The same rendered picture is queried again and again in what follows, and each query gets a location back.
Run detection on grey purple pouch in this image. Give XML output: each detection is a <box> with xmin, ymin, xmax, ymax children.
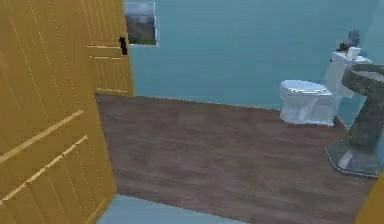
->
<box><xmin>345</xmin><ymin>29</ymin><xmax>361</xmax><ymax>48</ymax></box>

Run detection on framed landscape picture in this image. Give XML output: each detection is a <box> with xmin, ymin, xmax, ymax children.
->
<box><xmin>123</xmin><ymin>0</ymin><xmax>159</xmax><ymax>47</ymax></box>

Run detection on white toilet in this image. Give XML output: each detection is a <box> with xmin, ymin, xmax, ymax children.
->
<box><xmin>278</xmin><ymin>49</ymin><xmax>373</xmax><ymax>128</ymax></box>

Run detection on yellow wooden room door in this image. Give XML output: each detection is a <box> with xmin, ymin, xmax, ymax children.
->
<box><xmin>0</xmin><ymin>0</ymin><xmax>137</xmax><ymax>224</ymax></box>

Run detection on white square box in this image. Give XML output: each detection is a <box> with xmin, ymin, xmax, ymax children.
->
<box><xmin>346</xmin><ymin>46</ymin><xmax>362</xmax><ymax>62</ymax></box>

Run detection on black door handle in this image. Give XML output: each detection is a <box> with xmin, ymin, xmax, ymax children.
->
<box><xmin>118</xmin><ymin>36</ymin><xmax>129</xmax><ymax>56</ymax></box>

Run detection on grey stone pedestal sink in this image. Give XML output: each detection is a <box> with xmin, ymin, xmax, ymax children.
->
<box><xmin>324</xmin><ymin>62</ymin><xmax>384</xmax><ymax>180</ymax></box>

